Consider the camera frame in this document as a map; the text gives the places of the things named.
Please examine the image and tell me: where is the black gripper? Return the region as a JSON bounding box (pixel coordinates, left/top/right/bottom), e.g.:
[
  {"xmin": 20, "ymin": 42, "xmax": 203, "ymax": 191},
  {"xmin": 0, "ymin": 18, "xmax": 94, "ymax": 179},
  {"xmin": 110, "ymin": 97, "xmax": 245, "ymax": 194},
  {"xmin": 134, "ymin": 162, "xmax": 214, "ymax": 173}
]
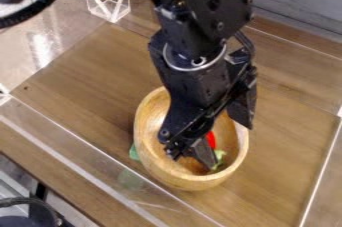
[{"xmin": 157, "ymin": 48, "xmax": 257, "ymax": 170}]

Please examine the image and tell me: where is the red plush strawberry toy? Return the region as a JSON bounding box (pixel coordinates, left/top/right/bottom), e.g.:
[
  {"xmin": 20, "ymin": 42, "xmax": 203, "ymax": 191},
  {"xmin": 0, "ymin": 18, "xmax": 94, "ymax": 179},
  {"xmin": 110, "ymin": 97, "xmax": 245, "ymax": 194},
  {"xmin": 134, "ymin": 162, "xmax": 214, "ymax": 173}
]
[{"xmin": 206, "ymin": 131, "xmax": 228, "ymax": 171}]

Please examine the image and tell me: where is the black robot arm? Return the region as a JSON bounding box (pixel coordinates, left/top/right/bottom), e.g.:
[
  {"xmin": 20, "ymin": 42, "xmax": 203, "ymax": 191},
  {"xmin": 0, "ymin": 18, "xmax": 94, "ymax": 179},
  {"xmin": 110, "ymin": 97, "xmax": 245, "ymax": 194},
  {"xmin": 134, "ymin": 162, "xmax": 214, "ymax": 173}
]
[{"xmin": 0, "ymin": 0, "xmax": 257, "ymax": 169}]

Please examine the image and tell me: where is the wooden brown bowl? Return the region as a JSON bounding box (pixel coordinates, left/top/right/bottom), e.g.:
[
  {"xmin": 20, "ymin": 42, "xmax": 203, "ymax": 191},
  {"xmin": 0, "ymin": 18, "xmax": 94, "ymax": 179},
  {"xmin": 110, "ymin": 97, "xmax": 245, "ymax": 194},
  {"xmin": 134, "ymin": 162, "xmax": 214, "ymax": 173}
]
[{"xmin": 134, "ymin": 87, "xmax": 250, "ymax": 191}]

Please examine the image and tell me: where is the green block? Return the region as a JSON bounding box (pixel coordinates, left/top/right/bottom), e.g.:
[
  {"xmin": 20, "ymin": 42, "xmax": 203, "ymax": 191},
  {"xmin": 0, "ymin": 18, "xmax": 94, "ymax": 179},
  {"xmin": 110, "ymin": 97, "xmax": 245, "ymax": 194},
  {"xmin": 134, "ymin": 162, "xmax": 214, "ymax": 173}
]
[{"xmin": 129, "ymin": 144, "xmax": 141, "ymax": 162}]

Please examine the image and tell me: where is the black clamp base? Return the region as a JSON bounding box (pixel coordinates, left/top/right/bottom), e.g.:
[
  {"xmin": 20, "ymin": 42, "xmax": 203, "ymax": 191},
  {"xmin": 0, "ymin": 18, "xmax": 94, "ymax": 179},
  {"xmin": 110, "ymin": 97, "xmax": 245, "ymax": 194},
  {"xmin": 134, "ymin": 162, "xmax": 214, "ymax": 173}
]
[{"xmin": 28, "ymin": 195, "xmax": 75, "ymax": 227}]

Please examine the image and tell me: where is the clear acrylic corner bracket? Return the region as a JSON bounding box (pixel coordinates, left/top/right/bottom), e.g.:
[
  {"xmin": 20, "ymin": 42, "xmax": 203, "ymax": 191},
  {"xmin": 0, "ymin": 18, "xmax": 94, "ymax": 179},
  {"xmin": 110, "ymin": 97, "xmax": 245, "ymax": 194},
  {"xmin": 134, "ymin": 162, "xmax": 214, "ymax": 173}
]
[{"xmin": 86, "ymin": 0, "xmax": 131, "ymax": 23}]

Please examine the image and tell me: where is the clear acrylic tray wall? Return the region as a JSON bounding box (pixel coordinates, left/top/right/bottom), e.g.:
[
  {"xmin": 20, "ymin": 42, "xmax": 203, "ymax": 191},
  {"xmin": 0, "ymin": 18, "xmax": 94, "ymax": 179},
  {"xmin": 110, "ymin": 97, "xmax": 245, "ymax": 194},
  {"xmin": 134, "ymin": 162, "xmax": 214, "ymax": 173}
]
[{"xmin": 0, "ymin": 0, "xmax": 342, "ymax": 227}]

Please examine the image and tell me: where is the black cable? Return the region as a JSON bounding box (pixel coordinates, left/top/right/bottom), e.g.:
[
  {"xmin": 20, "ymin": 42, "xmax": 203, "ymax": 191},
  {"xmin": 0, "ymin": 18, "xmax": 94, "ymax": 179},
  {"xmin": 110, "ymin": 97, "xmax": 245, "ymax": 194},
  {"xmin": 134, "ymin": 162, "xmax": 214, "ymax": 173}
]
[{"xmin": 0, "ymin": 196, "xmax": 65, "ymax": 227}]

